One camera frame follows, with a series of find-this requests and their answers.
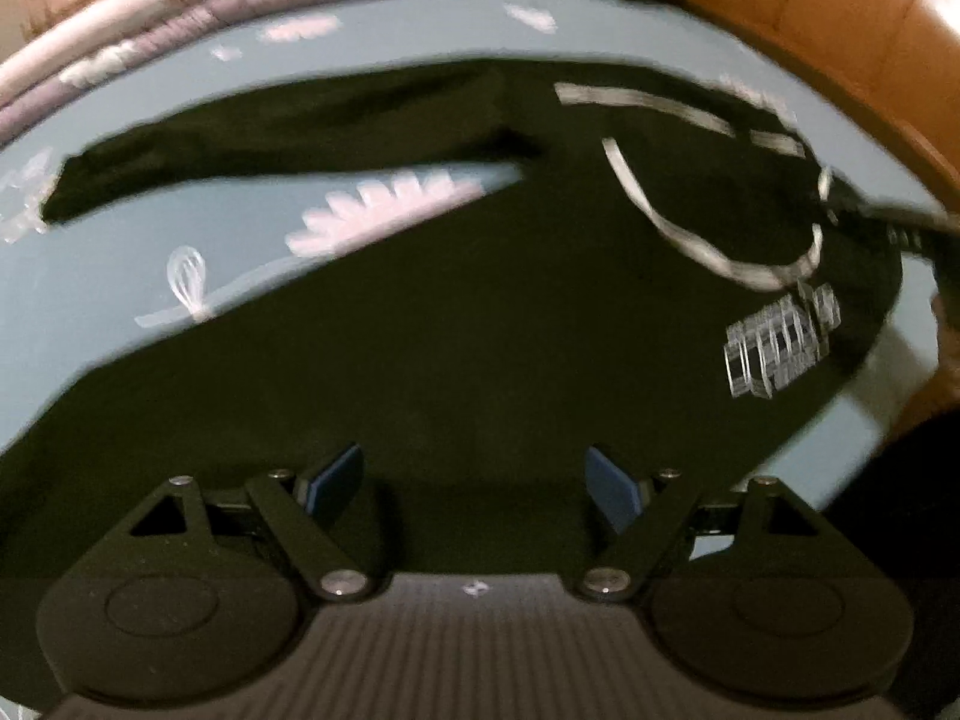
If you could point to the wooden headboard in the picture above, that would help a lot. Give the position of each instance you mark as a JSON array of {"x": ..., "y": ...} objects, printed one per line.
[{"x": 825, "y": 30}]

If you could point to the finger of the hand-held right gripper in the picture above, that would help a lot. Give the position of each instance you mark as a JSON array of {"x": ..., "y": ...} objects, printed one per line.
[
  {"x": 941, "y": 251},
  {"x": 877, "y": 210}
]

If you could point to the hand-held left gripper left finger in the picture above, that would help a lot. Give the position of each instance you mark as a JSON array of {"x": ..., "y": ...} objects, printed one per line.
[{"x": 337, "y": 481}]

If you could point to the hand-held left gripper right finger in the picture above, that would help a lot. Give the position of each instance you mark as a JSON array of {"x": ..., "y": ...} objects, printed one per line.
[{"x": 611, "y": 487}]

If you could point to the pink purple floral quilt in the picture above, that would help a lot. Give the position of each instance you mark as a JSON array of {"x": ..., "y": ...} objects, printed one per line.
[{"x": 187, "y": 7}]

